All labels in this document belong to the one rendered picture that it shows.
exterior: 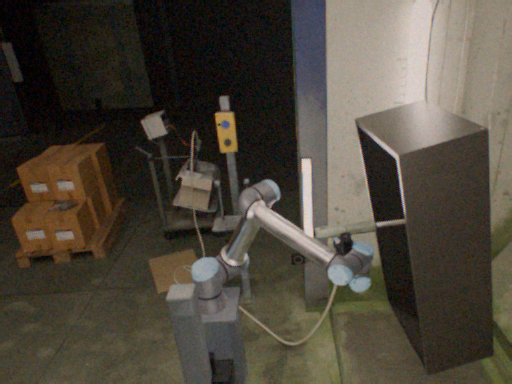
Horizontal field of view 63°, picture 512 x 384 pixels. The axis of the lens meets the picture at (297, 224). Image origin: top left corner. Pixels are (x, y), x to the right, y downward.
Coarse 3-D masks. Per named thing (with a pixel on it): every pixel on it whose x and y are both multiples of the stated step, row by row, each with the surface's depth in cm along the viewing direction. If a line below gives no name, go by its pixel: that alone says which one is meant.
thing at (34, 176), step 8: (32, 160) 425; (40, 160) 424; (48, 160) 423; (24, 168) 405; (32, 168) 405; (40, 168) 406; (24, 176) 408; (32, 176) 409; (40, 176) 409; (48, 176) 410; (24, 184) 412; (32, 184) 412; (40, 184) 413; (48, 184) 413; (32, 192) 416; (40, 192) 417; (48, 192) 417; (32, 200) 420; (40, 200) 420
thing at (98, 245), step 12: (120, 204) 496; (108, 216) 467; (120, 216) 495; (108, 228) 440; (96, 240) 417; (108, 240) 442; (24, 252) 401; (36, 252) 401; (48, 252) 404; (60, 252) 404; (72, 252) 416; (96, 252) 410; (24, 264) 403
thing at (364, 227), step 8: (352, 224) 204; (360, 224) 203; (368, 224) 203; (376, 224) 204; (384, 224) 205; (392, 224) 206; (320, 232) 200; (328, 232) 201; (336, 232) 201; (352, 232) 203; (360, 232) 204; (368, 232) 205
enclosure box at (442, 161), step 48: (384, 144) 165; (432, 144) 152; (480, 144) 154; (384, 192) 225; (432, 192) 160; (480, 192) 163; (384, 240) 239; (432, 240) 171; (480, 240) 174; (432, 288) 182; (480, 288) 186; (432, 336) 196; (480, 336) 200
